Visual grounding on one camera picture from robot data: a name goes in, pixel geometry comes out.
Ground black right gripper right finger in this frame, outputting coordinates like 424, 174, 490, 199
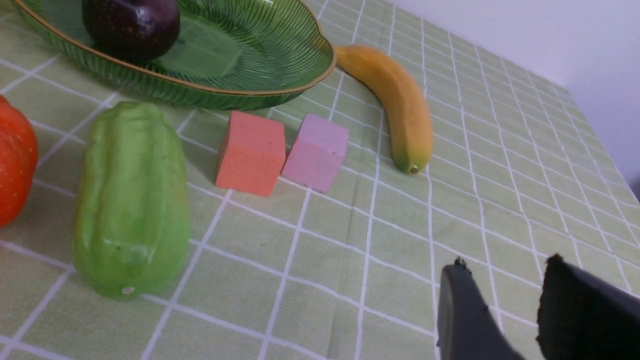
536, 254, 640, 360

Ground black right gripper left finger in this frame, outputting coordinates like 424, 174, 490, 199
436, 257, 523, 360

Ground yellow toy banana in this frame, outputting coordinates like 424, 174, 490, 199
335, 44, 434, 174

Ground purple toy mangosteen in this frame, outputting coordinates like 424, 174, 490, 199
81, 0, 181, 62

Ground green checkered tablecloth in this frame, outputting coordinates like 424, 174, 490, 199
1, 0, 639, 360

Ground pink foam cube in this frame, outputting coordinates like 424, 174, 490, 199
281, 113, 349, 193

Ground orange foam cube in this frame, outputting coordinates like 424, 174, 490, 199
214, 111, 286, 198

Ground green toy chayote gourd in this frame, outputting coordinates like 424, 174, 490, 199
71, 101, 191, 299

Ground green glass leaf plate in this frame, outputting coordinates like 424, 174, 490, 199
13, 0, 337, 111

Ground orange toy pumpkin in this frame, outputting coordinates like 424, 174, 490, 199
0, 96, 39, 227

